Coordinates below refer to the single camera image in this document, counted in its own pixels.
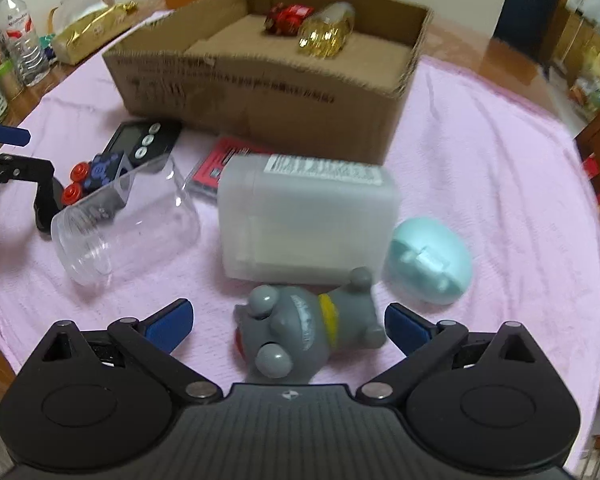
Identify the clear water bottle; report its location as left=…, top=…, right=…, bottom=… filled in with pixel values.
left=0, top=0, right=51, bottom=87

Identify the clear plastic jar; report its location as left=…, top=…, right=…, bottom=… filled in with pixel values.
left=50, top=155, right=202, bottom=288

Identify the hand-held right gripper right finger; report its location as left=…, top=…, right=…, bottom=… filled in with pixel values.
left=357, top=302, right=551, bottom=403

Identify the red refill pack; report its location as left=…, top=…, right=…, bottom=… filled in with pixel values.
left=186, top=136, right=276, bottom=201

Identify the green-lidded can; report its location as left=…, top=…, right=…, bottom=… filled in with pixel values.
left=0, top=62, right=26, bottom=101

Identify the black digital timer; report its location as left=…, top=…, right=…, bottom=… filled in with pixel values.
left=102, top=120, right=183, bottom=168

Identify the translucent white plastic bottle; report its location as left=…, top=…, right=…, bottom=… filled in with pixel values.
left=216, top=152, right=400, bottom=283

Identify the clear bottle of golden capsules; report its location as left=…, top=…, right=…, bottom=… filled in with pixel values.
left=296, top=2, right=357, bottom=61

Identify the gold foil package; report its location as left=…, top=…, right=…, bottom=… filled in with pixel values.
left=50, top=1, right=138, bottom=65

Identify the teal egg-shaped case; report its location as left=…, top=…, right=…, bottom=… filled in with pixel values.
left=382, top=216, right=473, bottom=306

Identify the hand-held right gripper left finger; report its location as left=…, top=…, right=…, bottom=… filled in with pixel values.
left=27, top=299, right=221, bottom=403

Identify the red toy car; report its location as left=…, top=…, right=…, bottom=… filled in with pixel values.
left=264, top=3, right=315, bottom=36

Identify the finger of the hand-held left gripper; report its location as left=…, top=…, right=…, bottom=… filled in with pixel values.
left=0, top=119, right=32, bottom=147
left=0, top=152, right=66, bottom=233

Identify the brown cardboard box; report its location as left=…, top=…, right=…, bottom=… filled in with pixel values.
left=102, top=0, right=433, bottom=166

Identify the pink tablecloth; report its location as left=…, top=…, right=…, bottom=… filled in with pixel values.
left=0, top=52, right=600, bottom=466

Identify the blue toy with red wheels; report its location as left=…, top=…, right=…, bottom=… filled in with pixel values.
left=60, top=152, right=131, bottom=206

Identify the grey toy animal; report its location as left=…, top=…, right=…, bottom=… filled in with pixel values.
left=232, top=267, right=388, bottom=386

